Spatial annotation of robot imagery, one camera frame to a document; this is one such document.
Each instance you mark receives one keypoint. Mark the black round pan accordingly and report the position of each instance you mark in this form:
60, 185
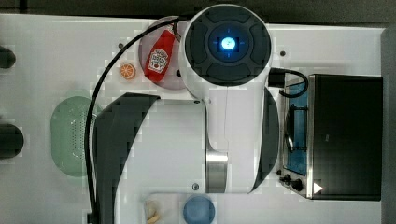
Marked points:
11, 141

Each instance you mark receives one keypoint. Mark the red ketchup bottle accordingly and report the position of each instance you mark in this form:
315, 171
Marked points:
159, 57

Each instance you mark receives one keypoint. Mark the black cup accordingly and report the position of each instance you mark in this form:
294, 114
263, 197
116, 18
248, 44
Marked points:
7, 58

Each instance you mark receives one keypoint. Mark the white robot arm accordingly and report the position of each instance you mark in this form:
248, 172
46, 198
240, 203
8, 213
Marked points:
214, 143

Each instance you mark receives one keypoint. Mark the orange slice toy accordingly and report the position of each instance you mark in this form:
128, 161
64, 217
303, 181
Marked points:
127, 71

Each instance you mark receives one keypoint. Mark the blue bowl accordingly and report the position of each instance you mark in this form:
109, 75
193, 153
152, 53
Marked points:
199, 210

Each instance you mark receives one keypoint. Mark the black toaster oven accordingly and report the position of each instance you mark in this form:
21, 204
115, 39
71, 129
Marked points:
331, 145

